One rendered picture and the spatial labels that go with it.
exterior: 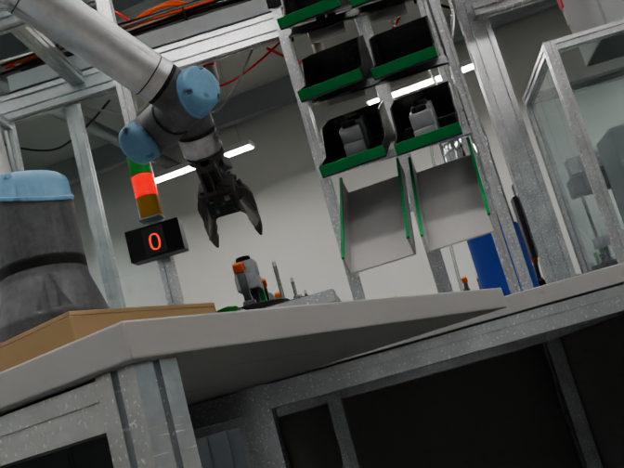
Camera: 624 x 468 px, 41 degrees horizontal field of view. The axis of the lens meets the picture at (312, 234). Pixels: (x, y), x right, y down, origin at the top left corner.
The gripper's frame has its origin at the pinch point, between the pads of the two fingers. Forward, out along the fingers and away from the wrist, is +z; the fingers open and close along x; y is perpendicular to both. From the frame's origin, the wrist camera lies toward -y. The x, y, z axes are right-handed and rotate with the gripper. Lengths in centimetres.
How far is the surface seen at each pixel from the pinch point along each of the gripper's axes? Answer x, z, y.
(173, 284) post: -18.5, 11.1, -7.2
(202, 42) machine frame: -10, -2, -137
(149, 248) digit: -20.5, 2.1, -9.3
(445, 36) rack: 52, -20, -21
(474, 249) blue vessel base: 53, 54, -52
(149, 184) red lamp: -17.4, -7.9, -19.3
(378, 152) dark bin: 31.5, -10.7, 4.1
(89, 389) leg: 1, -43, 97
